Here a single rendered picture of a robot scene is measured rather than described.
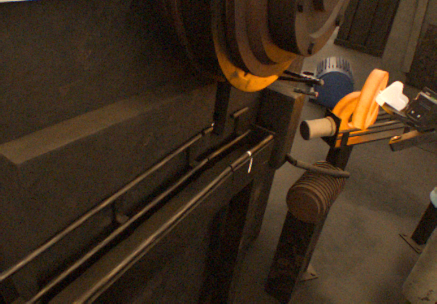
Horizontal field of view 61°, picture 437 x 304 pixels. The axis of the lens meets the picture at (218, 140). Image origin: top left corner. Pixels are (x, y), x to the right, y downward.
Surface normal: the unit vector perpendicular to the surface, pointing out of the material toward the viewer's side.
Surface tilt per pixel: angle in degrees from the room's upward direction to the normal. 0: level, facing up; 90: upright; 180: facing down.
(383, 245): 0
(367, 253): 0
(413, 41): 90
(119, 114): 0
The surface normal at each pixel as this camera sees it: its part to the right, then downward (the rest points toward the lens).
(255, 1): -0.16, 0.65
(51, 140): 0.13, -0.85
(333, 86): -0.26, 0.47
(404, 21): -0.75, 0.26
